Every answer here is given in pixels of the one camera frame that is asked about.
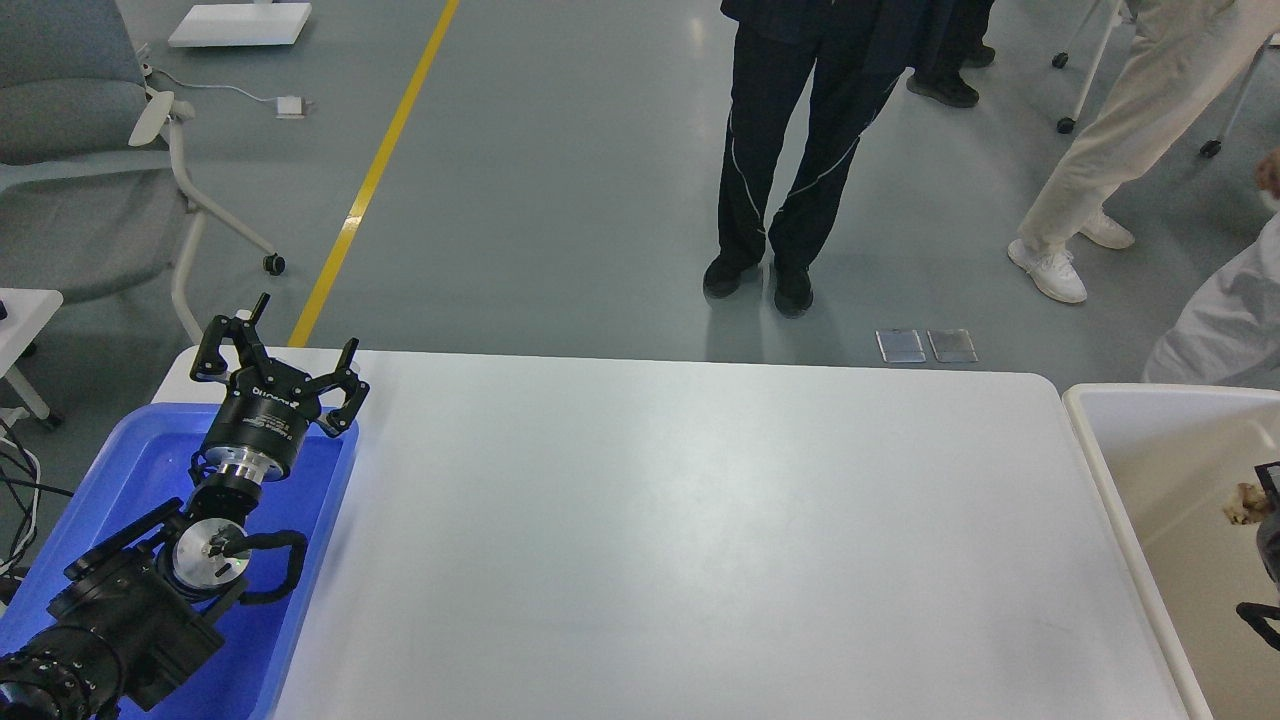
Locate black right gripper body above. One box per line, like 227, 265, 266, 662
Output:
1256, 510, 1280, 591

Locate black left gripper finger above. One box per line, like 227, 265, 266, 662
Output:
300, 336, 370, 438
189, 292, 271, 383

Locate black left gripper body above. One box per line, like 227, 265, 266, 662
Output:
201, 366, 320, 480

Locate brown paper ball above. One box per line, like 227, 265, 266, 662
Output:
1222, 483, 1274, 527

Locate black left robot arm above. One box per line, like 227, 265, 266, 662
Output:
3, 293, 370, 719

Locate white plastic bin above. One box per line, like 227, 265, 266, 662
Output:
1062, 384, 1279, 719

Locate blue plastic tray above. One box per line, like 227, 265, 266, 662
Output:
0, 402, 360, 720

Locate person in white suit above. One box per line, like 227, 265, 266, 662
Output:
1143, 150, 1280, 391

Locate grey office chair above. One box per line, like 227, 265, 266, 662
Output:
1, 1, 285, 340

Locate white side table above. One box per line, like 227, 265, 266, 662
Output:
1, 287, 63, 430

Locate white flat floor box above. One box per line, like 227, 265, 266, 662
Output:
166, 1, 314, 47

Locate right metal floor plate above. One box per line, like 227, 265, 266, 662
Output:
927, 329, 979, 364

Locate metal floor plate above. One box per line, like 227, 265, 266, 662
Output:
876, 328, 928, 364
927, 329, 979, 364

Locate left metal floor plate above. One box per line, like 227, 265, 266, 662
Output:
876, 328, 928, 364

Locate person in beige trousers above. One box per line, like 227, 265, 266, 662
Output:
1007, 1, 1279, 304

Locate white rolling chair base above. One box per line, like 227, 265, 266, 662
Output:
1051, 1, 1277, 159

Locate person in black trousers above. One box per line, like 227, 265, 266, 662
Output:
701, 0, 941, 322

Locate white power adapter with cable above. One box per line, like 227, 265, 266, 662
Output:
141, 61, 310, 119

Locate black and white cables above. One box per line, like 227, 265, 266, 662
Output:
0, 415, 76, 601

